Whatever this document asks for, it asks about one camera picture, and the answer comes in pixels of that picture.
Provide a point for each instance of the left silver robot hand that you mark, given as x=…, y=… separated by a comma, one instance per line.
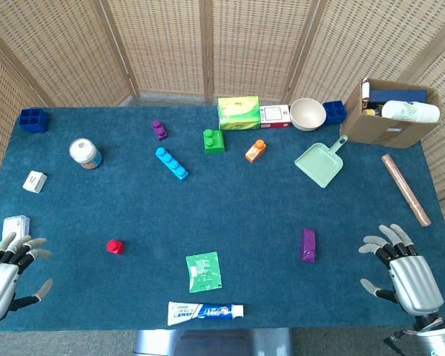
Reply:
x=0, y=285

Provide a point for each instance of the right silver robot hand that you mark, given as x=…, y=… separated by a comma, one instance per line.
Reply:
x=415, y=282

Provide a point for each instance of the long purple single-stud block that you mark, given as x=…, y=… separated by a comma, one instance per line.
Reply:
x=308, y=243

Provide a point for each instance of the red small block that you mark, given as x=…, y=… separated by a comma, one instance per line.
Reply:
x=115, y=247

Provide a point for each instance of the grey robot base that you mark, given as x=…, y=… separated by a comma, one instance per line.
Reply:
x=211, y=343

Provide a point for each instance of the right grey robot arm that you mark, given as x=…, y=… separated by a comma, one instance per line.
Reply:
x=439, y=339

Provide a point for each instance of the orange block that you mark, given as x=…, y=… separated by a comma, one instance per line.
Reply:
x=255, y=152

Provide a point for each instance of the light blue long block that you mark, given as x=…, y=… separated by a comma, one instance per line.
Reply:
x=171, y=164

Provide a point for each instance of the green block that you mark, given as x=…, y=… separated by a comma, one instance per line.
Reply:
x=214, y=142

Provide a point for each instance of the white card pack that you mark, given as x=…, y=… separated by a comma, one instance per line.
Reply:
x=16, y=224

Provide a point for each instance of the brown cylindrical roll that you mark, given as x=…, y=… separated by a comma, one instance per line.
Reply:
x=406, y=191

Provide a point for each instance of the small white cube box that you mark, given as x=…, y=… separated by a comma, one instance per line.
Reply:
x=34, y=181

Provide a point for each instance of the mint green dustpan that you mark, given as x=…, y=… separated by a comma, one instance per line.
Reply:
x=319, y=165

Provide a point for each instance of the cardboard box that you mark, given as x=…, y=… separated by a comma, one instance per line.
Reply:
x=378, y=131

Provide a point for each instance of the clear jar with white lid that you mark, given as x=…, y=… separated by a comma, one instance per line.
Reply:
x=83, y=152

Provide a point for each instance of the blue compartment tray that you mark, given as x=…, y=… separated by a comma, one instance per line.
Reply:
x=33, y=121
x=335, y=113

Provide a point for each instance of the blue carpet table cover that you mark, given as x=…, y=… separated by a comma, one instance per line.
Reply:
x=244, y=207

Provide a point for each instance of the dark blue flat box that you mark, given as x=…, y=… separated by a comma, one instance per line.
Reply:
x=398, y=95

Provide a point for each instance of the beige bowl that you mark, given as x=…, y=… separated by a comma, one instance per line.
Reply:
x=308, y=115

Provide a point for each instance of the small white bottle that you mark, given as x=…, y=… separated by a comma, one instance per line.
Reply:
x=366, y=89

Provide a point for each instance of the green sachet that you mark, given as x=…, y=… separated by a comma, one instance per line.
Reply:
x=204, y=272

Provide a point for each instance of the blue white toothpaste tube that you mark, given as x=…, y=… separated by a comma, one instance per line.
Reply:
x=204, y=312

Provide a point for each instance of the red and white box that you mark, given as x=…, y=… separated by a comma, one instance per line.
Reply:
x=275, y=115

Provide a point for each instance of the small purple two-stud block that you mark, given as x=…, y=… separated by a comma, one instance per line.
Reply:
x=159, y=130

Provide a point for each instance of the green tissue pack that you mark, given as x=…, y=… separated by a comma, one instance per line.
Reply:
x=239, y=113

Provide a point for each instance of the woven folding screen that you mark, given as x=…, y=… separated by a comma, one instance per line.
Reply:
x=163, y=44

